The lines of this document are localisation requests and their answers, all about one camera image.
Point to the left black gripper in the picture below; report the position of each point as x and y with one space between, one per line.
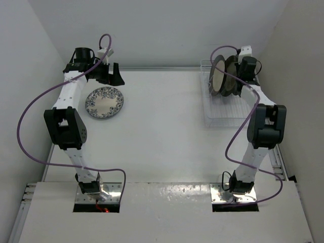
113 80

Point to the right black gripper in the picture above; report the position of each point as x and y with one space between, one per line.
238 65

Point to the silver rim plate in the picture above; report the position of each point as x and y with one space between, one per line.
216 75
236 87

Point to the striped dark rim plate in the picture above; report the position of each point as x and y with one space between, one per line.
229 85

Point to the blue floral plate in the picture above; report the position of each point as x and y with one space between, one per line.
104 102

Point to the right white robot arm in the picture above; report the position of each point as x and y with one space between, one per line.
266 125

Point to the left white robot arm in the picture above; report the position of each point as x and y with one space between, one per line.
65 126

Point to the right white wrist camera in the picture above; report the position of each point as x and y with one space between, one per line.
246 51

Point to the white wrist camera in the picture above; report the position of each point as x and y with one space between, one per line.
105 54
246 51

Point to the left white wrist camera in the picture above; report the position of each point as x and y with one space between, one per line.
105 54

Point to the white wire dish rack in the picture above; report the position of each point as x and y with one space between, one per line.
220 112

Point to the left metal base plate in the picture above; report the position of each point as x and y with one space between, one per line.
110 195

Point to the metal base plate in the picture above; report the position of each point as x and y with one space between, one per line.
220 195
110 195

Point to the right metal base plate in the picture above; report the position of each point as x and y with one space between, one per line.
220 195

